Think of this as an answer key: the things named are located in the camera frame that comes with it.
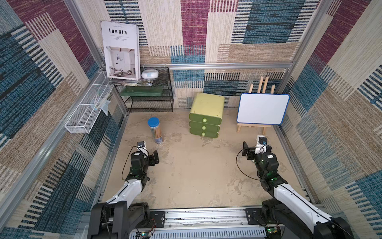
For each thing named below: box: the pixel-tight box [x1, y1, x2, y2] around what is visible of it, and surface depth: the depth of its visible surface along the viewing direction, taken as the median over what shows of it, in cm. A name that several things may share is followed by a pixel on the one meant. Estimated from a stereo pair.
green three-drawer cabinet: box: [189, 92, 225, 139], surface depth 95 cm
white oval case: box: [140, 68, 160, 80], surface depth 89 cm
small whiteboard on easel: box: [236, 76, 291, 135], surface depth 98 cm
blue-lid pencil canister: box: [147, 117, 164, 144], surface depth 91 cm
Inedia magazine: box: [100, 20, 141, 81], surface depth 79 cm
